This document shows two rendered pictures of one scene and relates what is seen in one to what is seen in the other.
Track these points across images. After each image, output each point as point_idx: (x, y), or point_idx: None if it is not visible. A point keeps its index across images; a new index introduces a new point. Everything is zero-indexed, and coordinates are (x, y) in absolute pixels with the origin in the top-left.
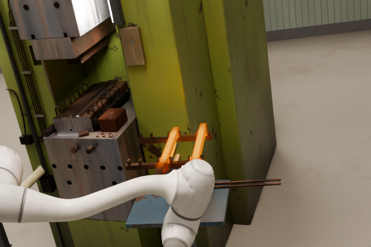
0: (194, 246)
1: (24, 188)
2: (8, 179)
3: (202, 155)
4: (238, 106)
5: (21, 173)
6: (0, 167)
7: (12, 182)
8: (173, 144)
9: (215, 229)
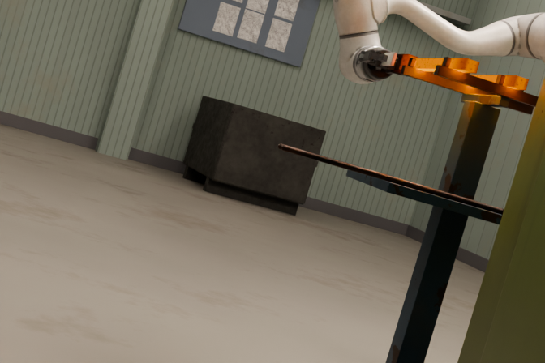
0: (408, 295)
1: (505, 21)
2: (523, 16)
3: (412, 57)
4: (542, 182)
5: (542, 33)
6: (542, 13)
7: (518, 19)
8: (486, 79)
9: None
